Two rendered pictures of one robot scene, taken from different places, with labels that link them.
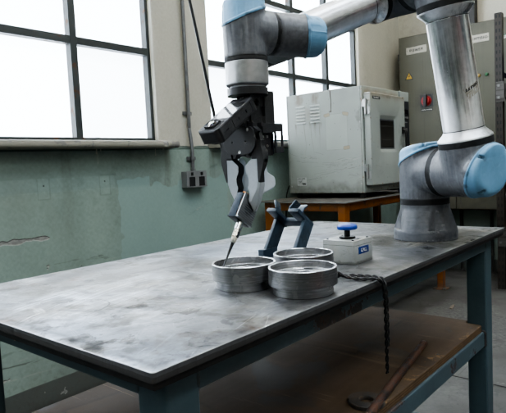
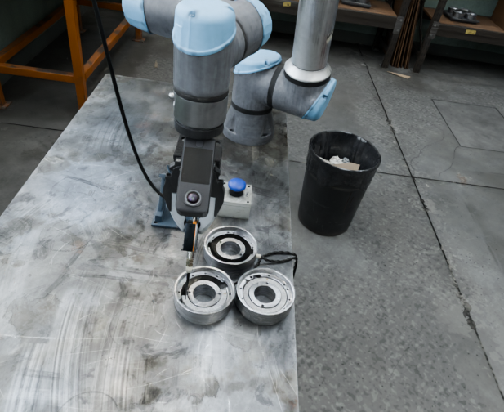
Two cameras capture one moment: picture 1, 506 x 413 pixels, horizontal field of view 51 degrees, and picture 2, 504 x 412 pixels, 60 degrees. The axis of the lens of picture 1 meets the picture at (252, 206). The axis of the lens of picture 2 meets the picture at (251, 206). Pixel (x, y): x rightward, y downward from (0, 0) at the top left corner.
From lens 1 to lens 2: 0.73 m
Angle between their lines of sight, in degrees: 53
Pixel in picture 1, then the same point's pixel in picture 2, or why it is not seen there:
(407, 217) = (243, 124)
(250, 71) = (219, 115)
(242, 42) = (215, 82)
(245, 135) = not seen: hidden behind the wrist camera
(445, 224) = (271, 128)
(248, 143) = not seen: hidden behind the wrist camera
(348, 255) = (243, 212)
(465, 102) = (323, 47)
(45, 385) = not seen: outside the picture
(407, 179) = (247, 91)
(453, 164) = (300, 97)
